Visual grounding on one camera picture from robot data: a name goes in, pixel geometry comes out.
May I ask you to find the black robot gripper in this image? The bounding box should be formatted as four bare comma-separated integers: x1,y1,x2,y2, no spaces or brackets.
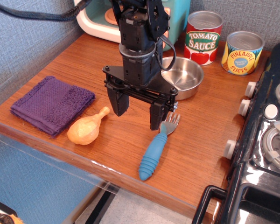
103,42,178,131

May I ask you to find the small stainless steel pot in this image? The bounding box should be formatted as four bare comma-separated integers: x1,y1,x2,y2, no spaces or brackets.
161,57,204,101

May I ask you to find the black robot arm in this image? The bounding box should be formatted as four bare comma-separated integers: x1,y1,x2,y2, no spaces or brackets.
103,0,178,130

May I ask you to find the folded purple cloth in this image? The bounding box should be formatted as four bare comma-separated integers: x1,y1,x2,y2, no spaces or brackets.
11,76,96,137

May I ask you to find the toy chicken drumstick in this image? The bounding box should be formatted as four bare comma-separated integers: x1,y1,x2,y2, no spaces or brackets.
67,106,110,145

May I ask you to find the teal toy microwave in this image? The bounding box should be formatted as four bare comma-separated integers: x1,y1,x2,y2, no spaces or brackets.
77,0,190,50

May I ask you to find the tomato sauce can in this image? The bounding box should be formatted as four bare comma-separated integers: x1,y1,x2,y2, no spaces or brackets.
184,11,224,65

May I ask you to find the pineapple slices can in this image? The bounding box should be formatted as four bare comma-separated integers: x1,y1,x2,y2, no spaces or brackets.
221,31,265,76

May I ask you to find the black toy stove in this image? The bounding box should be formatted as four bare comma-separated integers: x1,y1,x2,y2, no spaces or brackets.
192,43,280,224

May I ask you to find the orange furry object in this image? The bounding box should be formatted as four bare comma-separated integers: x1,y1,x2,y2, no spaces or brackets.
0,213,24,224

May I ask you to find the blue handled metal fork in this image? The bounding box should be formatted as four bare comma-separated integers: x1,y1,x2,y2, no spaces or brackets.
139,112,181,181

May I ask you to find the black braided cable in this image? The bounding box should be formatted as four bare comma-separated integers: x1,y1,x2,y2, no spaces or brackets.
0,0,92,22

